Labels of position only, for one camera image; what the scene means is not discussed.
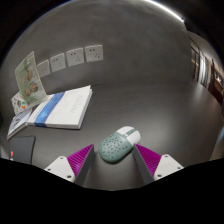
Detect white book with blue band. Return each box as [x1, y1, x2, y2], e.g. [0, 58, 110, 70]
[27, 85, 94, 130]

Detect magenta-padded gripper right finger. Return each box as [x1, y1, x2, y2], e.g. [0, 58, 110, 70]
[132, 143, 185, 186]

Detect dark printed mouse pad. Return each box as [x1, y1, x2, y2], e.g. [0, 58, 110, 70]
[9, 135, 37, 165]

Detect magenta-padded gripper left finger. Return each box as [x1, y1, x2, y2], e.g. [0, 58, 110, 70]
[43, 143, 96, 187]

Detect grey cover book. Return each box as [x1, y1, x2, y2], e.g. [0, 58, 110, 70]
[6, 107, 33, 140]

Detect green printed standing poster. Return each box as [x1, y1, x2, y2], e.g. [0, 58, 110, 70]
[14, 50, 49, 109]

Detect white ceiling light strip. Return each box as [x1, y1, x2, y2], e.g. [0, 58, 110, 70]
[146, 0, 185, 24]

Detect glass partition door frame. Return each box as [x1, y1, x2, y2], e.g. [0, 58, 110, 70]
[189, 36, 224, 106]

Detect small colourful printed card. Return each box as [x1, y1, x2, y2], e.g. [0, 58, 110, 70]
[10, 91, 29, 116]

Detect green and white computer mouse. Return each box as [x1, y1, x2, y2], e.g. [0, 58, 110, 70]
[98, 125, 142, 164]

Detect white wall socket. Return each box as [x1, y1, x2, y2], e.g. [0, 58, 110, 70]
[36, 59, 52, 79]
[84, 44, 104, 64]
[65, 47, 85, 68]
[49, 52, 67, 73]

